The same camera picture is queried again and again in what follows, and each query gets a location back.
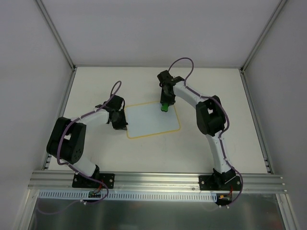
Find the yellow-framed small whiteboard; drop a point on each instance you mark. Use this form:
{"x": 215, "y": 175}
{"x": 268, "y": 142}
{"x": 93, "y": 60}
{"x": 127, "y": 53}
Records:
{"x": 147, "y": 119}

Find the left aluminium frame post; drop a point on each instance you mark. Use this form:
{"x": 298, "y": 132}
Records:
{"x": 46, "y": 16}

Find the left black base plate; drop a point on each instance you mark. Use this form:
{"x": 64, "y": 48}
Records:
{"x": 81, "y": 182}

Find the white slotted cable duct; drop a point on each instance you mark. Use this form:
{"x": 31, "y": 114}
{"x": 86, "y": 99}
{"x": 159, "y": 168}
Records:
{"x": 128, "y": 196}

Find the aluminium frame post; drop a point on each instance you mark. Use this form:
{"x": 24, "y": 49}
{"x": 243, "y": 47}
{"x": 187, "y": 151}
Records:
{"x": 46, "y": 16}
{"x": 243, "y": 74}

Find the right aluminium frame post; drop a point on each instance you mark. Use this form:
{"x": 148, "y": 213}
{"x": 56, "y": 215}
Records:
{"x": 243, "y": 74}

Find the aluminium front rail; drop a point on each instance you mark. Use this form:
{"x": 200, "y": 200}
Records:
{"x": 159, "y": 182}

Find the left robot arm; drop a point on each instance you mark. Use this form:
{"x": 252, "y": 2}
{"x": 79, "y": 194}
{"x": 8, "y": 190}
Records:
{"x": 67, "y": 141}

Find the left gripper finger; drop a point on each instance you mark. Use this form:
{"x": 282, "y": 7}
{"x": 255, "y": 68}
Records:
{"x": 124, "y": 120}
{"x": 120, "y": 127}

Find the green whiteboard eraser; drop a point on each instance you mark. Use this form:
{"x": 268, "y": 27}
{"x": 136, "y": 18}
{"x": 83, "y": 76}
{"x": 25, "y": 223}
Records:
{"x": 164, "y": 107}

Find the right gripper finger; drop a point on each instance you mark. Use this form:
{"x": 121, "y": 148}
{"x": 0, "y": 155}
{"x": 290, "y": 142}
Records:
{"x": 171, "y": 100}
{"x": 162, "y": 98}

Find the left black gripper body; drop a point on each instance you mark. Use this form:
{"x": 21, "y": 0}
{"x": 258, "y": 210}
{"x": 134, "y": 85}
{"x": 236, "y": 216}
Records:
{"x": 119, "y": 121}

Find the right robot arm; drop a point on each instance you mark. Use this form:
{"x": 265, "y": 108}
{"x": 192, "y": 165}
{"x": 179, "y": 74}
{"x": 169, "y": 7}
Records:
{"x": 211, "y": 120}

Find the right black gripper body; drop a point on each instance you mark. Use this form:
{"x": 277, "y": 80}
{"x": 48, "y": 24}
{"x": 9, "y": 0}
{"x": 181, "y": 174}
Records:
{"x": 167, "y": 98}

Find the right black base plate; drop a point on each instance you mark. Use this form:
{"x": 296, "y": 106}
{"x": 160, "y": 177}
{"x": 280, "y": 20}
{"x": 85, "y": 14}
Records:
{"x": 214, "y": 183}

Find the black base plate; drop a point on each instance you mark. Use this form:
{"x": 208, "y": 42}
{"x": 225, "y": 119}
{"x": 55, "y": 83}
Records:
{"x": 214, "y": 183}
{"x": 81, "y": 182}

